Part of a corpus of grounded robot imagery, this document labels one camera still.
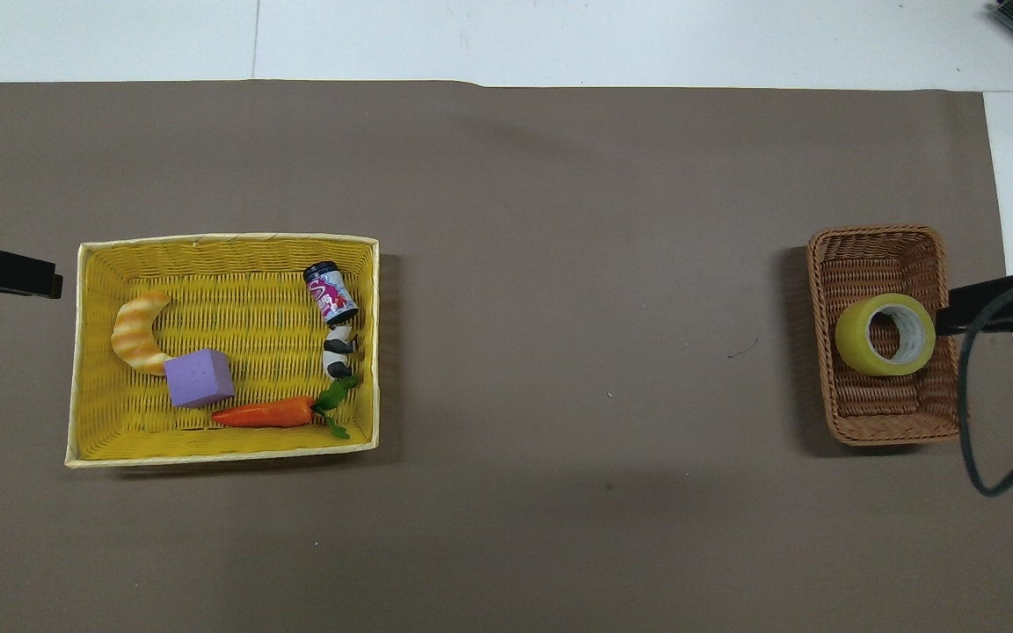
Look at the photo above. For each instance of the yellow woven rectangular basket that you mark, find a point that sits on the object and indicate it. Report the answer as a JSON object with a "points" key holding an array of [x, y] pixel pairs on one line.
{"points": [[207, 308]]}

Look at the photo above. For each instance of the yellow tape roll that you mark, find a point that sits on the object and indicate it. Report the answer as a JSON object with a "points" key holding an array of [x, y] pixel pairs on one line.
{"points": [[854, 348]]}

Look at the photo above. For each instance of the brown wicker basket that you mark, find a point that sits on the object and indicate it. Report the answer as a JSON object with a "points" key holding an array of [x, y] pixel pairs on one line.
{"points": [[876, 259]]}

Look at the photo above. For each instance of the black and white toy figure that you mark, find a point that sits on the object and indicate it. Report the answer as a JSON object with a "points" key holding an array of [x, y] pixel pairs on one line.
{"points": [[338, 348]]}

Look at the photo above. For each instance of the small printed drink can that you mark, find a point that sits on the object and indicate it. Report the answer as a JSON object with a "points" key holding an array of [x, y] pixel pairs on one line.
{"points": [[332, 295]]}

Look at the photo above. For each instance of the orange toy carrot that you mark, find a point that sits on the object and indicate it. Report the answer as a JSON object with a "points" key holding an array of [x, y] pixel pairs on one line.
{"points": [[265, 413]]}

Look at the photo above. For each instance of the purple foam cube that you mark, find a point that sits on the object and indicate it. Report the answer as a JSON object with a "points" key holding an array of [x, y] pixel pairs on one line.
{"points": [[199, 380]]}

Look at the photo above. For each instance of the striped crescent bread toy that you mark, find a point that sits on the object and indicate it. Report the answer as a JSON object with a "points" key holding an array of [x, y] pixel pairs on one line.
{"points": [[133, 339]]}

